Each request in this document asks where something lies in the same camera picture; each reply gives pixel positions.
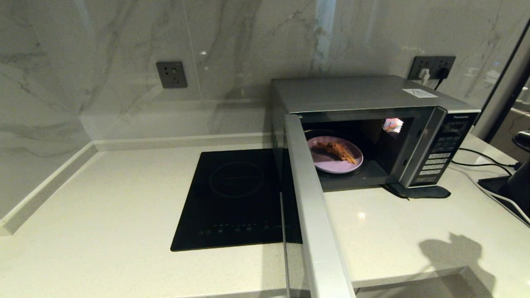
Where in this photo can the purple plate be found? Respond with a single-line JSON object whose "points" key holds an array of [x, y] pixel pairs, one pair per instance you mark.
{"points": [[331, 165]]}

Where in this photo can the black glass microwave door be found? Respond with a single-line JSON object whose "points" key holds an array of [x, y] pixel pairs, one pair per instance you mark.
{"points": [[319, 223]]}

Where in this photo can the silver microwave oven body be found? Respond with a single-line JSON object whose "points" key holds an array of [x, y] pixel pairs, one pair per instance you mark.
{"points": [[343, 91]]}

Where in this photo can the white paper sheet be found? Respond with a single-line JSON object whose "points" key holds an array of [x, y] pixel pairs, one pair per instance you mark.
{"points": [[419, 93]]}

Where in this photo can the black mat under microwave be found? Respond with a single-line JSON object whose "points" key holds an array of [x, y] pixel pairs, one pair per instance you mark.
{"points": [[426, 193]]}

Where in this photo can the black induction cooktop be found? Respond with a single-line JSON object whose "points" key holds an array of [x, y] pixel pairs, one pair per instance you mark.
{"points": [[234, 198]]}

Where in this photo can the fried chicken piece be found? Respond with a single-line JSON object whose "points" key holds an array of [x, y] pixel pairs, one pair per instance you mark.
{"points": [[339, 151]]}

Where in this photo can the white plug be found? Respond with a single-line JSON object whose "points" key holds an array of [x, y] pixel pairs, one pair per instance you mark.
{"points": [[425, 74]]}

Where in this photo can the black plug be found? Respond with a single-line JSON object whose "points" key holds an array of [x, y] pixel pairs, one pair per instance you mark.
{"points": [[443, 73]]}

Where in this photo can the black stand with base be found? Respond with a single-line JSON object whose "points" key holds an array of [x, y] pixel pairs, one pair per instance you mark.
{"points": [[495, 184]]}

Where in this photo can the dark round background object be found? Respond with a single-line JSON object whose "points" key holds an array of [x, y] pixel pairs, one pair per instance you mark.
{"points": [[522, 140]]}

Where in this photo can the grey single wall socket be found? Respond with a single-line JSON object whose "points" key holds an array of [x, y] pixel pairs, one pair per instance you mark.
{"points": [[171, 75]]}

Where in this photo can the grey double wall socket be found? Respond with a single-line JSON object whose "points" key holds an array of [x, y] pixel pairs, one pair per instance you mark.
{"points": [[422, 62]]}

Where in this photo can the dark door frame post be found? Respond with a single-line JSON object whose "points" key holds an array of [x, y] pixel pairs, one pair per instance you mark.
{"points": [[503, 82]]}

